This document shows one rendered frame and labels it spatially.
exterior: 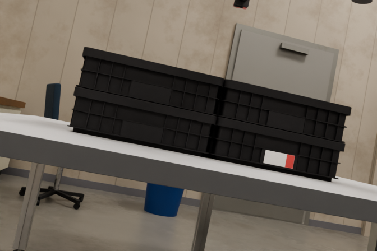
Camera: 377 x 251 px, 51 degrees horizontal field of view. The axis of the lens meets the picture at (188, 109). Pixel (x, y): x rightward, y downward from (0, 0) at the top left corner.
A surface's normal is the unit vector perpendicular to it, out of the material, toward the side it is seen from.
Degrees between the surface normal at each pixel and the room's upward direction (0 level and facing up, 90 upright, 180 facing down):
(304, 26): 90
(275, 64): 90
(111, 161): 90
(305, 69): 90
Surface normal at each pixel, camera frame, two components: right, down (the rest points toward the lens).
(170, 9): 0.19, -0.03
